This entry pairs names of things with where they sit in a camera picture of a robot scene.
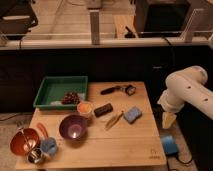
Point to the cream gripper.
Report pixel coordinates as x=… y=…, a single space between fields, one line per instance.
x=168 y=119

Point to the red chili pepper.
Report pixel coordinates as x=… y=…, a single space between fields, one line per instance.
x=41 y=127

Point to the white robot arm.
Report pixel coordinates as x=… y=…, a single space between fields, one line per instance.
x=185 y=86

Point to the orange cup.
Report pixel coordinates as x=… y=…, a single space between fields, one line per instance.
x=85 y=109

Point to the blue cup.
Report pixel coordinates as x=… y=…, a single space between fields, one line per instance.
x=49 y=146

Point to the small metal cup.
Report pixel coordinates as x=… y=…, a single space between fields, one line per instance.
x=36 y=156

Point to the blue object on floor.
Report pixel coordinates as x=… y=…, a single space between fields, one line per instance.
x=169 y=145

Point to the blue sponge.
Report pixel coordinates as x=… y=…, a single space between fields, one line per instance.
x=131 y=115

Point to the yellow green tongs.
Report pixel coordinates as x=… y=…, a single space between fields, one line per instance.
x=113 y=121

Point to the black rectangular block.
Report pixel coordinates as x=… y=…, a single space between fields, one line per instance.
x=103 y=110

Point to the purple bowl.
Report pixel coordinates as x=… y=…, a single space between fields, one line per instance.
x=73 y=127

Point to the purple grapes bunch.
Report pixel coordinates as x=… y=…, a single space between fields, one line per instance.
x=71 y=98

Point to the green plastic tray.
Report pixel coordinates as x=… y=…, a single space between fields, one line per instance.
x=53 y=89

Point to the red metal bowl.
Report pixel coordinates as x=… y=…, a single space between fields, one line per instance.
x=18 y=145

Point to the metal spoon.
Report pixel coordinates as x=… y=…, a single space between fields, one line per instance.
x=21 y=130

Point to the black handled tool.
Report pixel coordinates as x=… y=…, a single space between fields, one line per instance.
x=127 y=89

